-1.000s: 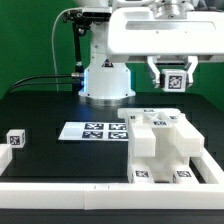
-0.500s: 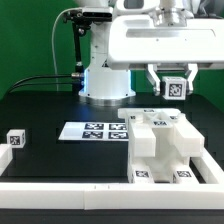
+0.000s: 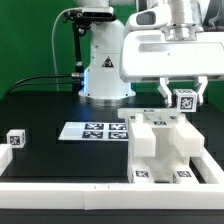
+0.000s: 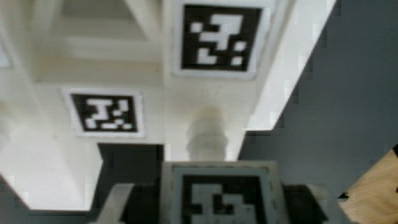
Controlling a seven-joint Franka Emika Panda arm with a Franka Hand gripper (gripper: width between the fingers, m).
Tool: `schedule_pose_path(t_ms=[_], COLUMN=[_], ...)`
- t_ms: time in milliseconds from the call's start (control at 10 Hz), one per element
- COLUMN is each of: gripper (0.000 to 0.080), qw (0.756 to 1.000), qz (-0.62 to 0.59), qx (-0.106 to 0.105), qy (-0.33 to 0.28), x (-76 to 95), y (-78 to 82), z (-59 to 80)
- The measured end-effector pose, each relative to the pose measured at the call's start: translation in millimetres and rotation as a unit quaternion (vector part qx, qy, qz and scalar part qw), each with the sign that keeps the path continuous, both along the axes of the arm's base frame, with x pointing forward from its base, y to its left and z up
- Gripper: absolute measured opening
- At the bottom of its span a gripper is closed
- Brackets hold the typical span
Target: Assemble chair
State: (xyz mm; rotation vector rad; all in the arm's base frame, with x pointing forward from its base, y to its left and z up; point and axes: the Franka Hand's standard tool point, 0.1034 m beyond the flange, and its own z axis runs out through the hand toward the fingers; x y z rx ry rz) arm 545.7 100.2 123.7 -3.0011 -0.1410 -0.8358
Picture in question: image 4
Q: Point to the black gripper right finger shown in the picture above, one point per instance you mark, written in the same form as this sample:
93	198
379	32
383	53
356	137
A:
305	197

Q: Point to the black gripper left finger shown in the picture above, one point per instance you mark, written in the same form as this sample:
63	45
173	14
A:
130	207

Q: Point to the white tagged cube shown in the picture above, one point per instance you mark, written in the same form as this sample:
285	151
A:
221	193

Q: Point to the white chair back frame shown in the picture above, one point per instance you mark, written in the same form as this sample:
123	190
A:
150	71

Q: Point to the white chair seat with pegs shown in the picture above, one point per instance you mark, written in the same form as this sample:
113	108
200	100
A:
50	160

